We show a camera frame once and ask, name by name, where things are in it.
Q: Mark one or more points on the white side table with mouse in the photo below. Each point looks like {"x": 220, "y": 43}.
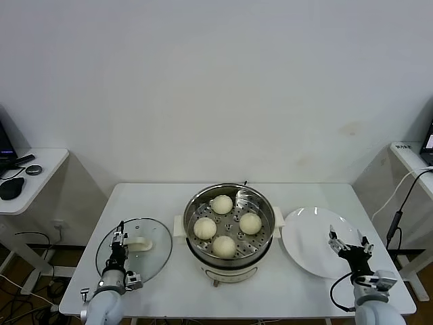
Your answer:
{"x": 44, "y": 183}

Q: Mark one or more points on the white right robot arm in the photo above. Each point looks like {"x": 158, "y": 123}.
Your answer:
{"x": 375, "y": 311}

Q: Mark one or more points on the black computer mouse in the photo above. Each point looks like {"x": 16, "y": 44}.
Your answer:
{"x": 11, "y": 188}

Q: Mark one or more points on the glass pot lid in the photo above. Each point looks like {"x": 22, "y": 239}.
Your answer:
{"x": 152, "y": 230}

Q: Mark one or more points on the white electric cooker base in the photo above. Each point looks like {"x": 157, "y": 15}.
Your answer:
{"x": 230, "y": 271}

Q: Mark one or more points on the white steamed baozi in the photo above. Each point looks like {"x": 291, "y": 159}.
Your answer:
{"x": 222, "y": 204}
{"x": 205, "y": 228}
{"x": 250, "y": 223}
{"x": 224, "y": 247}

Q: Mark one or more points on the white wall outlet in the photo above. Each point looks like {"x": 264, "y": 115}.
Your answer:
{"x": 59, "y": 224}

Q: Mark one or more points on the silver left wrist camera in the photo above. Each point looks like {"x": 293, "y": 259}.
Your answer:
{"x": 133, "y": 279}

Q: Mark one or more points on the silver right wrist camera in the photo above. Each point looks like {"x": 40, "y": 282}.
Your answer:
{"x": 384, "y": 278}

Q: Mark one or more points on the black laptop with white windows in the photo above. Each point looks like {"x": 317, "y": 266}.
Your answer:
{"x": 428, "y": 142}

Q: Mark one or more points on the white round plate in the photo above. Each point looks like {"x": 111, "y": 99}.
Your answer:
{"x": 311, "y": 243}

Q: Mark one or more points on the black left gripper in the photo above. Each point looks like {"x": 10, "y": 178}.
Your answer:
{"x": 117, "y": 257}

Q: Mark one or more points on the black laptop with purple screen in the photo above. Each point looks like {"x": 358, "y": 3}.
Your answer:
{"x": 5, "y": 142}

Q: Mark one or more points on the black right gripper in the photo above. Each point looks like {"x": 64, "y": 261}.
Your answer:
{"x": 358, "y": 259}

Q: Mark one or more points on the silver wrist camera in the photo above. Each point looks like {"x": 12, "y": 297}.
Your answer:
{"x": 384, "y": 278}
{"x": 133, "y": 279}

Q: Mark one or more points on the white side table with label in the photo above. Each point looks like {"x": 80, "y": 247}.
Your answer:
{"x": 406, "y": 159}

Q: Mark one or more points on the black remote stick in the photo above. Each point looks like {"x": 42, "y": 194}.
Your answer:
{"x": 25, "y": 159}

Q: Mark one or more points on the round black disc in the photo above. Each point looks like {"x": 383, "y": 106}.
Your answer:
{"x": 34, "y": 170}

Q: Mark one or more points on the stainless steel steamer pot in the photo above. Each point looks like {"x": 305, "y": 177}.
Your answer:
{"x": 267, "y": 203}

